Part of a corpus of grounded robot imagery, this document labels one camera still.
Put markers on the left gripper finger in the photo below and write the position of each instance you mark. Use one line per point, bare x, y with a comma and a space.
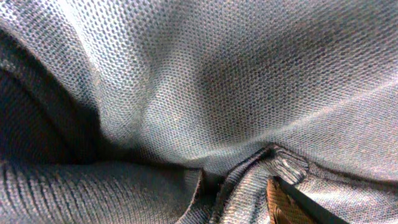
287, 205

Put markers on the blue polo shirt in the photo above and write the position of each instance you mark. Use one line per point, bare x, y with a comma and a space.
181, 111

